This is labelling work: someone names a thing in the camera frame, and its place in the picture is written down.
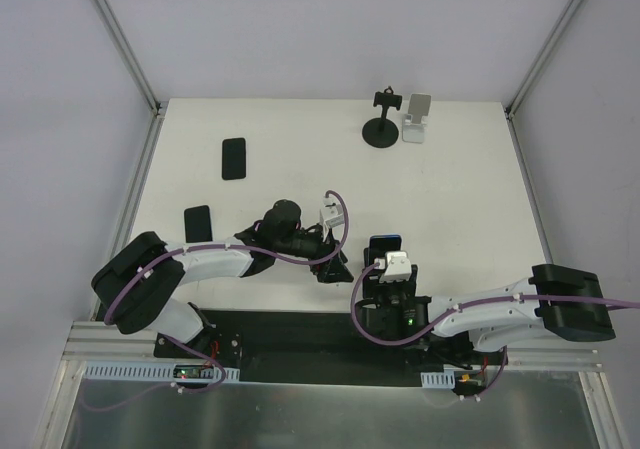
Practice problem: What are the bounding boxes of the black folding phone stand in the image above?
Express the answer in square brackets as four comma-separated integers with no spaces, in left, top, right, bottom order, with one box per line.
[362,246,386,298]

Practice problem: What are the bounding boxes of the blue phone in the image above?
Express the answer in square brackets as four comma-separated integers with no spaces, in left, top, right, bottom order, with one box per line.
[365,234,402,265]

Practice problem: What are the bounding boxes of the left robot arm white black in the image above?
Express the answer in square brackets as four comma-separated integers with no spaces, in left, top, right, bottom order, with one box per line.
[91,191,353,358]

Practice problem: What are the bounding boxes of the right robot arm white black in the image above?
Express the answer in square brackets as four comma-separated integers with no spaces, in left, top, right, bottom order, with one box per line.
[350,264,616,364]

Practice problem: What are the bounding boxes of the black phone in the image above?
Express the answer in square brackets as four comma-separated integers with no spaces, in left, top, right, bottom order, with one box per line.
[183,205,213,244]
[221,138,247,181]

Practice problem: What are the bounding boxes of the black round-base clamp stand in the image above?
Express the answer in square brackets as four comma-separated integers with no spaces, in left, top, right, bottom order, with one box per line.
[362,86,403,149]

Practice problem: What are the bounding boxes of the black phone far left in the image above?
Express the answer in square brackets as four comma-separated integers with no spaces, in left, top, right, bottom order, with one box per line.
[221,138,247,181]

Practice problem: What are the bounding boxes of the silver metal phone stand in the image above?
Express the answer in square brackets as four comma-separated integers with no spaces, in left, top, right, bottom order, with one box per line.
[401,93,432,144]

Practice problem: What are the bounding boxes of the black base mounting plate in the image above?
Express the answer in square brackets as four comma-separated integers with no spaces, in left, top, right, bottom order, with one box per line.
[153,310,506,385]

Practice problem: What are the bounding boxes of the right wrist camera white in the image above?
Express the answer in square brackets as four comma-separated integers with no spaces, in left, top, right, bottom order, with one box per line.
[376,251,413,283]

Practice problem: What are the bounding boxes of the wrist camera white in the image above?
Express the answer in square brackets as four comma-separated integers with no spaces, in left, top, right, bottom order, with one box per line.
[319,203,345,232]
[376,251,413,283]

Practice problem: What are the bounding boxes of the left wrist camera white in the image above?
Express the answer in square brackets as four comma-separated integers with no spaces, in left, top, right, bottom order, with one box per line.
[319,203,345,232]

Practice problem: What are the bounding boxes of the right white cable duct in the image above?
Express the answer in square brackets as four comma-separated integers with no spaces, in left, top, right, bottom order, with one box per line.
[420,370,456,390]

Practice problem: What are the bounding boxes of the white cable duct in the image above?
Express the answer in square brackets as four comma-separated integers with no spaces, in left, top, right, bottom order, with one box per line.
[420,370,456,390]
[84,361,222,384]

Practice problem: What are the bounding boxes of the aluminium front rail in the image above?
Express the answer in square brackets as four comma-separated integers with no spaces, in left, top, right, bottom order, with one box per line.
[62,321,604,372]

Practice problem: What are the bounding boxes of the left white cable duct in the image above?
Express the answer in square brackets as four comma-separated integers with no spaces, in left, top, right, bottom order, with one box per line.
[84,361,222,384]

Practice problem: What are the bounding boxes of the left aluminium frame post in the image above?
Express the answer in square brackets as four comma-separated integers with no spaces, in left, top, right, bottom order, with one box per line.
[90,0,162,116]

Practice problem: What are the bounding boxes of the aluminium frame post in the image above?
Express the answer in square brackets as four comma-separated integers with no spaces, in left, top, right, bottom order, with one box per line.
[505,0,587,120]
[90,0,162,116]

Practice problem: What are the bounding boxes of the right aluminium frame post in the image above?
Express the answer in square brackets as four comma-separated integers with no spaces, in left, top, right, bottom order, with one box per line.
[505,0,587,120]

